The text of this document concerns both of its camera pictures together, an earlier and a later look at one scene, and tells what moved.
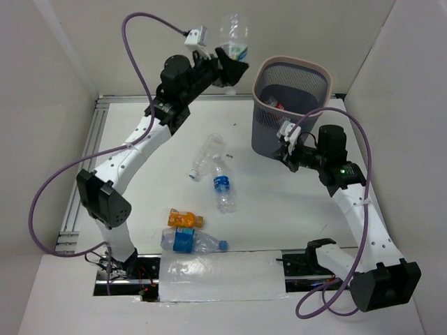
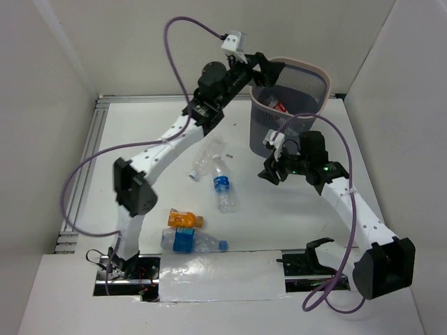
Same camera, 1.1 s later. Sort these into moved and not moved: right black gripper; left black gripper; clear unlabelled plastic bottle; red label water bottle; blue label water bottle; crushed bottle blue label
Moved: right black gripper; left black gripper
Not moved: red label water bottle; clear unlabelled plastic bottle; crushed bottle blue label; blue label water bottle
